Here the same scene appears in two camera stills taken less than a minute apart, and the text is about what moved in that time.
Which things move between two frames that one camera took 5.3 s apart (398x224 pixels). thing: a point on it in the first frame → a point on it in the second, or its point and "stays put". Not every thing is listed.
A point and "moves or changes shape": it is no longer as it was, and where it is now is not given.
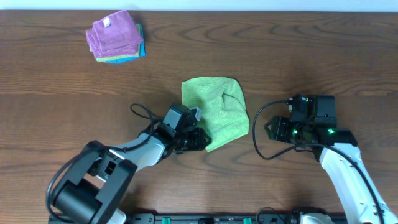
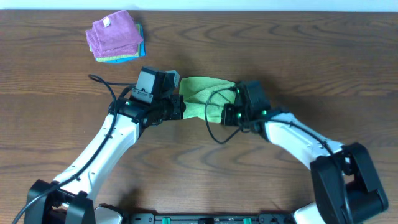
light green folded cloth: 138,54 stays put
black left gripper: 199,136 → 177,111
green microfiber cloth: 220,104 moves or changes shape
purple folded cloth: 114,35 stays put
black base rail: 210,218 stays put
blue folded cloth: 142,53 stays put
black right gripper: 277,128 → 227,118
